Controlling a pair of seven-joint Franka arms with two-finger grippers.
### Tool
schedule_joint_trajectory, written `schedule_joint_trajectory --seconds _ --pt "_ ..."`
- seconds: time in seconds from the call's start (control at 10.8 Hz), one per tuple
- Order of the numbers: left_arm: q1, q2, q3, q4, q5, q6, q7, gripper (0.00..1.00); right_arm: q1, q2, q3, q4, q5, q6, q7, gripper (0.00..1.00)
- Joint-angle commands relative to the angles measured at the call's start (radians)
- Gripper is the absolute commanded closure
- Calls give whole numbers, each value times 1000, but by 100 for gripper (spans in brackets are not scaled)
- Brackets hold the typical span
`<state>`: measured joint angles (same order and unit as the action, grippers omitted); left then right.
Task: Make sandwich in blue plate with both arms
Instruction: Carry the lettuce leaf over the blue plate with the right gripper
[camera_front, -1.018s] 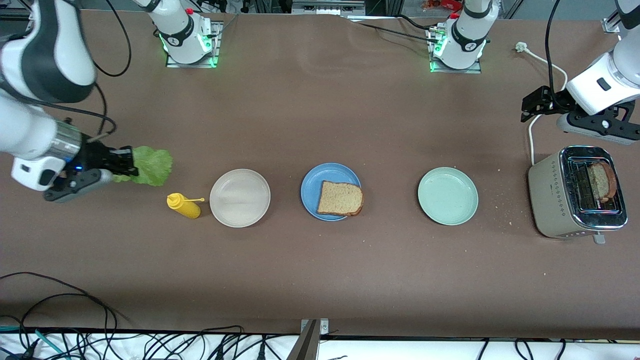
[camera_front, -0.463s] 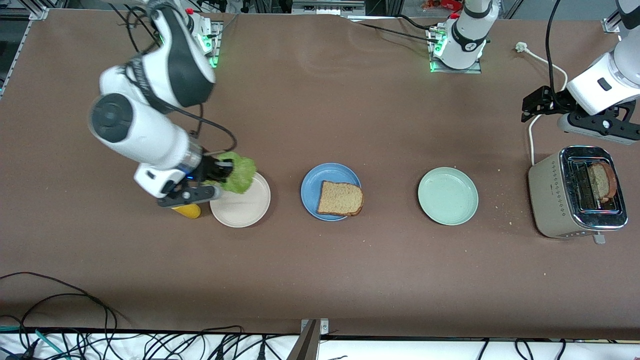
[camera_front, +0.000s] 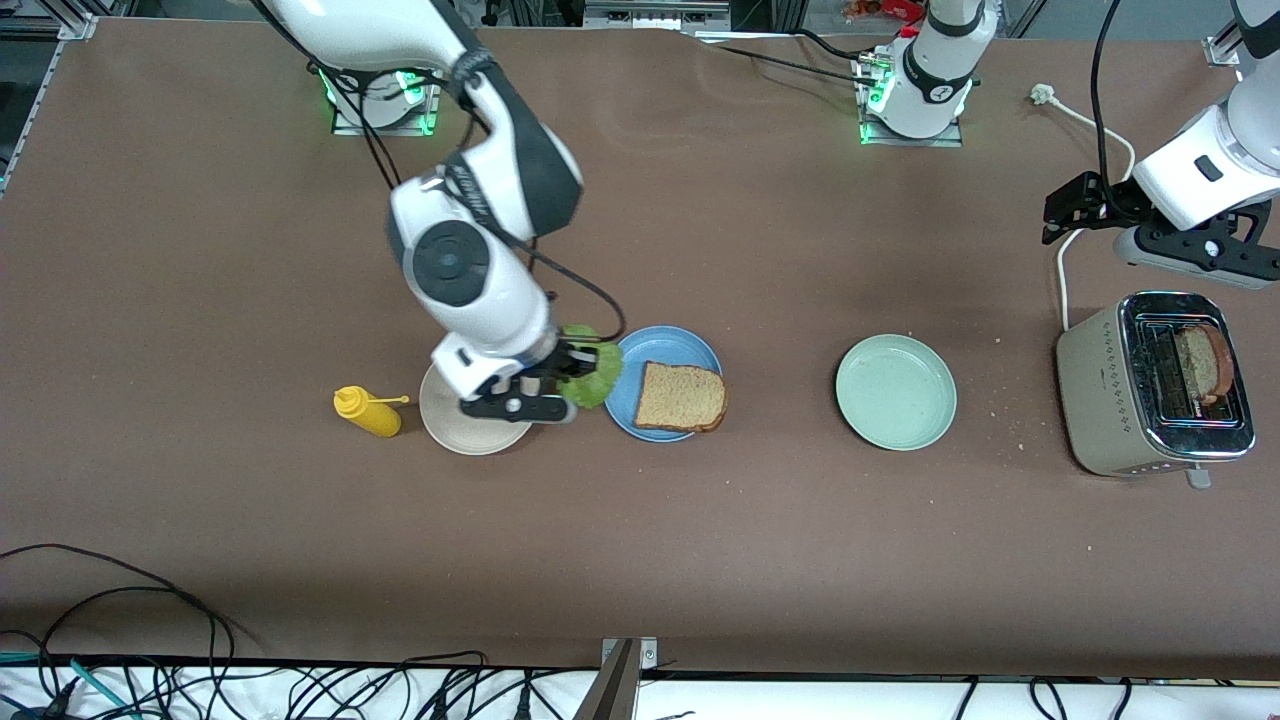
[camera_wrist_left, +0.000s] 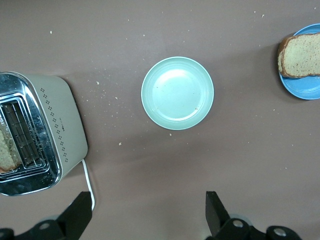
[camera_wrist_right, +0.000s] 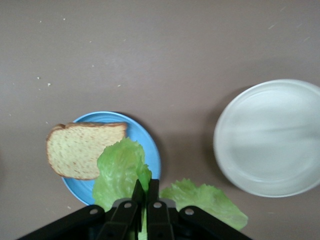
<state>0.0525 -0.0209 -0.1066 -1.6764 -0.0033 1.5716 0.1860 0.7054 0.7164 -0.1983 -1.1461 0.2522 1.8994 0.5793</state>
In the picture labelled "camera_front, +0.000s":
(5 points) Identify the aluminium frame profile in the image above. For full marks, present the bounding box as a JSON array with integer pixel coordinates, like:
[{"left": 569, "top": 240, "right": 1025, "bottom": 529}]
[
  {"left": 0, "top": 0, "right": 101, "bottom": 196},
  {"left": 1205, "top": 0, "right": 1280, "bottom": 67}
]

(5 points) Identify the aluminium bracket post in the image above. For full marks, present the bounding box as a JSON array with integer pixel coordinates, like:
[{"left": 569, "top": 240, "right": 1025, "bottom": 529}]
[{"left": 575, "top": 637, "right": 659, "bottom": 720}]

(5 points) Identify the blue round plate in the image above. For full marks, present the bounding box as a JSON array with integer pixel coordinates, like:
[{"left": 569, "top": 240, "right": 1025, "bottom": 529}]
[{"left": 603, "top": 325, "right": 724, "bottom": 444}]

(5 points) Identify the beige chrome toaster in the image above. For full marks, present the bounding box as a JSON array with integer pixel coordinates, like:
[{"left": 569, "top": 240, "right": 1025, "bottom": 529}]
[{"left": 1055, "top": 290, "right": 1257, "bottom": 491}]

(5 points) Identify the brown bread slice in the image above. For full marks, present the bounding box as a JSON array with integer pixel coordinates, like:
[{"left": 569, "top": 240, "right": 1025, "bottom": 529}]
[
  {"left": 633, "top": 361, "right": 729, "bottom": 434},
  {"left": 1175, "top": 325, "right": 1237, "bottom": 406}
]

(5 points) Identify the white toaster power cable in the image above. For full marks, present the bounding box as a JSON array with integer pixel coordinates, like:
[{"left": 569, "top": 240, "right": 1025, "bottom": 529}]
[{"left": 1030, "top": 84, "right": 1138, "bottom": 333}]

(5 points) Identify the green lettuce leaf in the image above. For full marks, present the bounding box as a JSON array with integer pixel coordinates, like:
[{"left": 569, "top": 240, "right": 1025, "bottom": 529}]
[{"left": 558, "top": 324, "right": 624, "bottom": 410}]

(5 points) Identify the white round plate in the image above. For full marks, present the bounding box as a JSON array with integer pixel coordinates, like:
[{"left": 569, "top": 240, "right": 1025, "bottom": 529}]
[{"left": 418, "top": 360, "right": 536, "bottom": 457}]

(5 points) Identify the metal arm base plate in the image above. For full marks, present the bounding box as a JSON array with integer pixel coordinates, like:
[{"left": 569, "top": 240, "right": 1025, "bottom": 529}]
[
  {"left": 858, "top": 55, "right": 966, "bottom": 148},
  {"left": 330, "top": 60, "right": 446, "bottom": 137}
]

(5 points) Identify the teal cable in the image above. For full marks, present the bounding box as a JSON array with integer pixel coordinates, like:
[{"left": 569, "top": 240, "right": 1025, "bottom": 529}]
[{"left": 0, "top": 650, "right": 141, "bottom": 720}]

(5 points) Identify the grey metal box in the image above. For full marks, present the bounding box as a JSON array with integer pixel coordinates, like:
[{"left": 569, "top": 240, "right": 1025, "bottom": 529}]
[{"left": 583, "top": 0, "right": 736, "bottom": 33}]

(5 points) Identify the pale green round plate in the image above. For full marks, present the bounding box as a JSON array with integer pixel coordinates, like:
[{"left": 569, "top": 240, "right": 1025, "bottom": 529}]
[{"left": 835, "top": 333, "right": 958, "bottom": 452}]

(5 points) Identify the red object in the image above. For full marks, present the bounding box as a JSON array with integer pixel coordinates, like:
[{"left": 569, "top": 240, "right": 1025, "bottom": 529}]
[{"left": 845, "top": 0, "right": 926, "bottom": 23}]

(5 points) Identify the yellow squeeze bottle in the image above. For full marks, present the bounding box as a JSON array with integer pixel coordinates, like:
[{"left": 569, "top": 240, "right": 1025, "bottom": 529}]
[{"left": 333, "top": 385, "right": 411, "bottom": 439}]

